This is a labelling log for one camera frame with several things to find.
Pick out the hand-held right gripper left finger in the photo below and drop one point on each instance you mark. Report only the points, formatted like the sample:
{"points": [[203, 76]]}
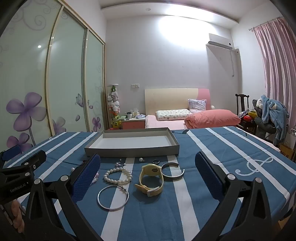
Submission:
{"points": [[86, 176]]}

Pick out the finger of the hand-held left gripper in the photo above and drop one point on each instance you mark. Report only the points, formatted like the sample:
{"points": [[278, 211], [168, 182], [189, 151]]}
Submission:
{"points": [[34, 158], [12, 151]]}

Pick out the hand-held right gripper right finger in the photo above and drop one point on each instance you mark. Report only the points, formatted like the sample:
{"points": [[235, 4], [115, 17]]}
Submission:
{"points": [[208, 176]]}

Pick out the thin silver bangle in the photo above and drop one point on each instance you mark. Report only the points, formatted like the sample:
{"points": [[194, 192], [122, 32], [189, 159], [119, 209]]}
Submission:
{"points": [[98, 197]]}

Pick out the grey cardboard tray box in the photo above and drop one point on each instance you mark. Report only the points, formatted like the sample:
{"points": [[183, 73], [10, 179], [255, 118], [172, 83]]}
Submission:
{"points": [[129, 141]]}

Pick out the yellow wrist watch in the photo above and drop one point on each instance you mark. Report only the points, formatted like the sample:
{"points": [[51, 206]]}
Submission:
{"points": [[151, 170]]}

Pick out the person's left hand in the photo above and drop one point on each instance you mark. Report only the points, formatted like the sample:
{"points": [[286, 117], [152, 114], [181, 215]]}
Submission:
{"points": [[18, 215]]}

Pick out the purple crystal earring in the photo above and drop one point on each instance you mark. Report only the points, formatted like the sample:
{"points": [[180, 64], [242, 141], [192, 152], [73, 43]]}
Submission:
{"points": [[118, 164]]}

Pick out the blue striped tablecloth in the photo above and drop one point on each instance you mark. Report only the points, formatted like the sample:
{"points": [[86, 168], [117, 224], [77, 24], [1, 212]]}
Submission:
{"points": [[161, 208]]}

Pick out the pink folded quilt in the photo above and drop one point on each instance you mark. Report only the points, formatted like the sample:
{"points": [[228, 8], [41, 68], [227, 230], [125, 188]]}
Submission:
{"points": [[212, 118]]}

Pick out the pink nightstand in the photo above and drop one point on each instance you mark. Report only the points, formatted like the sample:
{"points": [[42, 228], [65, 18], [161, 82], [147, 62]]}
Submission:
{"points": [[133, 124]]}

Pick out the white patterned pillow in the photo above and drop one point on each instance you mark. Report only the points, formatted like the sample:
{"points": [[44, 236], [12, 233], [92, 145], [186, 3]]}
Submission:
{"points": [[172, 114]]}

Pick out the purple floral pillow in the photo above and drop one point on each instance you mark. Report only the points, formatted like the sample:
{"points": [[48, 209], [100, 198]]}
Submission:
{"points": [[196, 104]]}

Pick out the red yellow toy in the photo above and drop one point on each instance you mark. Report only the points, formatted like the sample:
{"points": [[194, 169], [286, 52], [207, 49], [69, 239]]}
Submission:
{"points": [[249, 117]]}

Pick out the white mug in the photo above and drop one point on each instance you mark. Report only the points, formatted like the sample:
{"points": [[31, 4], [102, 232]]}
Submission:
{"points": [[129, 115]]}

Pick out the grey clothes pile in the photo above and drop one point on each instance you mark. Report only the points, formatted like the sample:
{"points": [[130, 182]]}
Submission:
{"points": [[266, 126]]}

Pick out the stack of plush toys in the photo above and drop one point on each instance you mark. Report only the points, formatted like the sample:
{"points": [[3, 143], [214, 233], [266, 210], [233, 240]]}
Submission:
{"points": [[114, 102]]}

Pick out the dark wooden chair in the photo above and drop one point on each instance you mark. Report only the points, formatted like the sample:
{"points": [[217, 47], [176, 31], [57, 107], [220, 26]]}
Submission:
{"points": [[241, 102]]}

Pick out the yellow wooden stool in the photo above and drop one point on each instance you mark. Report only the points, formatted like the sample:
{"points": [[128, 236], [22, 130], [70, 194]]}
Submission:
{"points": [[288, 153]]}

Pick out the bed with beige pink headboard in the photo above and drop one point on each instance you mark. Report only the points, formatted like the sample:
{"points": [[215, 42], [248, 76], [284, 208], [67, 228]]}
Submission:
{"points": [[166, 97]]}

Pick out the blue plush garment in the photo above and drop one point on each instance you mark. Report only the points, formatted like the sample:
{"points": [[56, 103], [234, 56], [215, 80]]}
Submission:
{"points": [[275, 113]]}

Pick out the floral sliding door wardrobe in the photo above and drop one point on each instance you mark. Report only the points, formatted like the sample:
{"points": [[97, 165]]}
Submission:
{"points": [[64, 69]]}

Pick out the pink curtain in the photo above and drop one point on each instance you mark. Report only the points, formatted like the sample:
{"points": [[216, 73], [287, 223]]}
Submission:
{"points": [[277, 69]]}

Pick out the white air conditioner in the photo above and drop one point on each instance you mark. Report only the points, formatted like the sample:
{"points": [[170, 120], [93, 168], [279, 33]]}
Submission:
{"points": [[218, 44]]}

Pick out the white wall switch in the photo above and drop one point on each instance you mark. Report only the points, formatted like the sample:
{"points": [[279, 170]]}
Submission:
{"points": [[135, 85]]}

